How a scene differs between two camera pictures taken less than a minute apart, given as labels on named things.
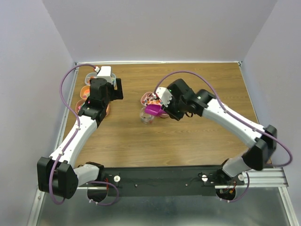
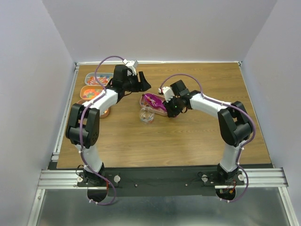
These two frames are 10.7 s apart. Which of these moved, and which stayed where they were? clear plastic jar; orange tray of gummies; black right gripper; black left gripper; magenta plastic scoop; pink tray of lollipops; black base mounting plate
Moved: black left gripper; magenta plastic scoop; pink tray of lollipops
Stayed: clear plastic jar; orange tray of gummies; black base mounting plate; black right gripper
